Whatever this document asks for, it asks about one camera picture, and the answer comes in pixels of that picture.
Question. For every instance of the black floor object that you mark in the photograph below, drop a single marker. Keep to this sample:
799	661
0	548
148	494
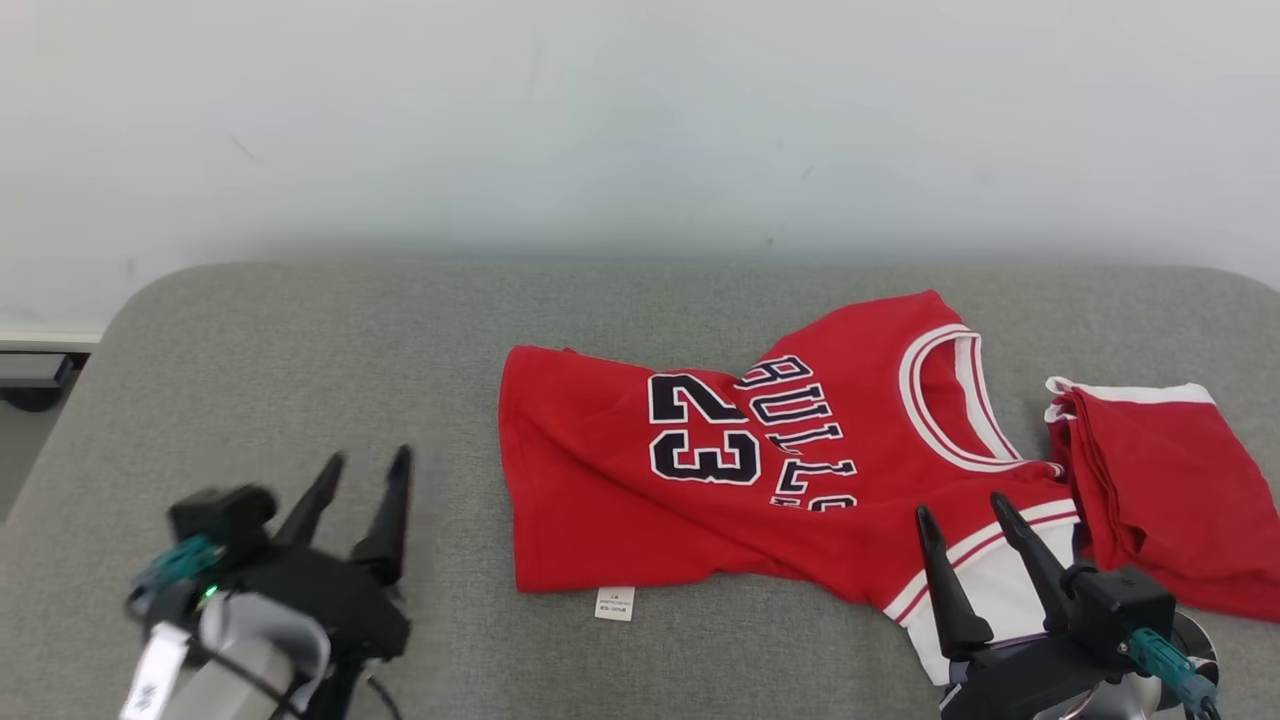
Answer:
25	398

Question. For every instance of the red Bulls basketball jersey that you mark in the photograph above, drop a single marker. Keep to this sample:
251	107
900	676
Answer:
600	470

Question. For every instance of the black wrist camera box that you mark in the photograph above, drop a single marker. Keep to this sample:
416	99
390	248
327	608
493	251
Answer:
220	515
1120	605

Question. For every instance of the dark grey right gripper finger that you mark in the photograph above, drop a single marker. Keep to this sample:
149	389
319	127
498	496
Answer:
950	600
1040	580

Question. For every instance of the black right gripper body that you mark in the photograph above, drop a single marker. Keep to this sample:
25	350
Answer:
1020	680

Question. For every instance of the red Bulls basketball shorts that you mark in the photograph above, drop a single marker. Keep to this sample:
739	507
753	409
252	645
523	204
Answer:
1160	490

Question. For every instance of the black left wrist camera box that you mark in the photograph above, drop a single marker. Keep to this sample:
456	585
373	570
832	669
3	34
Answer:
220	515

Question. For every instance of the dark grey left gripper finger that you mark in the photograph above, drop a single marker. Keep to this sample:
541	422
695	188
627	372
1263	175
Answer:
388	530
312	505

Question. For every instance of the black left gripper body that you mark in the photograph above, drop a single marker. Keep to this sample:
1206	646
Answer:
330	600

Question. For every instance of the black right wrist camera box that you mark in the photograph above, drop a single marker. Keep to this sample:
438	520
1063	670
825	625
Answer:
1120	605

